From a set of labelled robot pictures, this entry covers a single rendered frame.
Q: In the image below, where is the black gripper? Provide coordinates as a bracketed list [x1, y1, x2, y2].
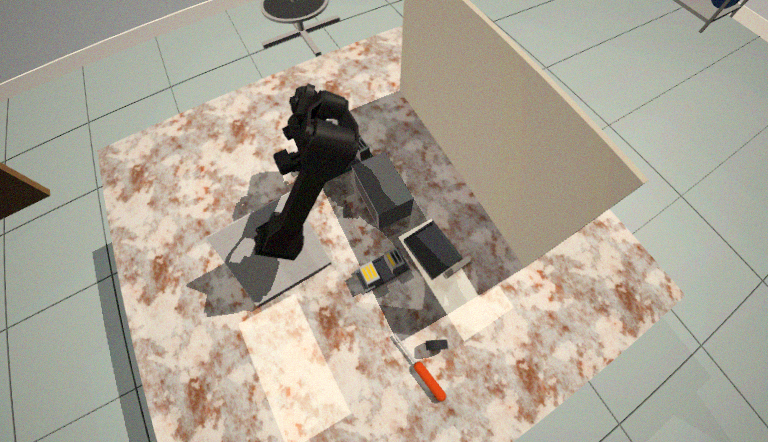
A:
[273, 140, 302, 175]

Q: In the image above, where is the orange-handled screwdriver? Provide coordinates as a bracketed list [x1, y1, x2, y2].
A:
[394, 334, 447, 402]

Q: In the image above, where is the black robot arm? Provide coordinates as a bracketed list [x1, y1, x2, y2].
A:
[254, 83, 359, 260]

